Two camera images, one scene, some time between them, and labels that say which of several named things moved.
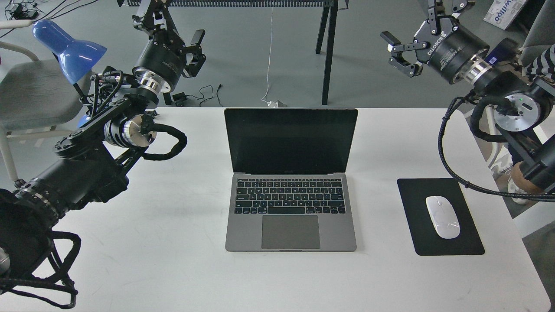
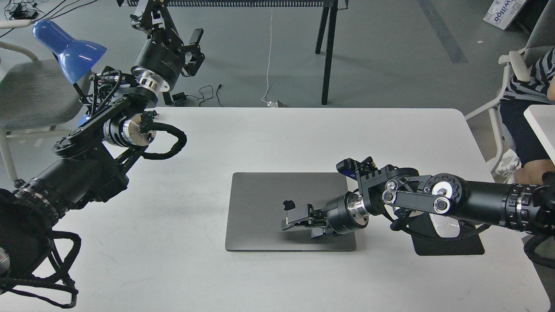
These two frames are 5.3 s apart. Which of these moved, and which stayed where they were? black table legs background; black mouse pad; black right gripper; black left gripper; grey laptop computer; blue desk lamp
Moved: black right gripper; grey laptop computer
Stayed: black left gripper; black mouse pad; blue desk lamp; black table legs background
